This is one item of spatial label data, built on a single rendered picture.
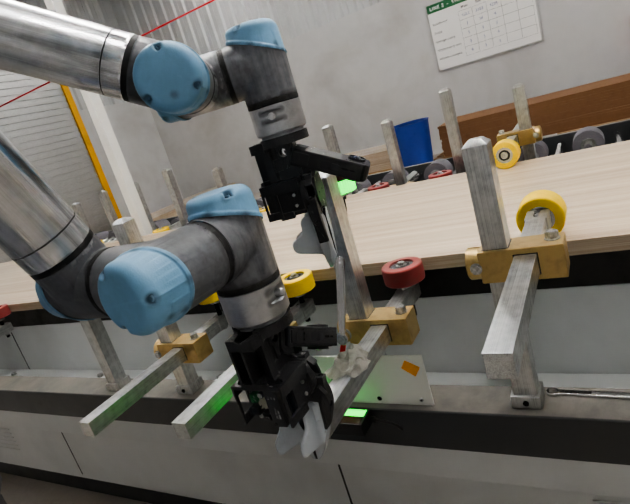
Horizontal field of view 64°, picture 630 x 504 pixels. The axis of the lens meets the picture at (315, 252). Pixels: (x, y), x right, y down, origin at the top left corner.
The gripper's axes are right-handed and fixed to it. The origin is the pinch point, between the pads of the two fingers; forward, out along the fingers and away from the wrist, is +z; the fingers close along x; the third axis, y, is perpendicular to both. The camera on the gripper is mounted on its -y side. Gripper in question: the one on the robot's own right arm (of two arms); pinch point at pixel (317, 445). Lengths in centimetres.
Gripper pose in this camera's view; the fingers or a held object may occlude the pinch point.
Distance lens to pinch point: 70.6
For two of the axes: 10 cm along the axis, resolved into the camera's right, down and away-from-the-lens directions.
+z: 2.9, 9.2, 2.6
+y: -4.5, 3.7, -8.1
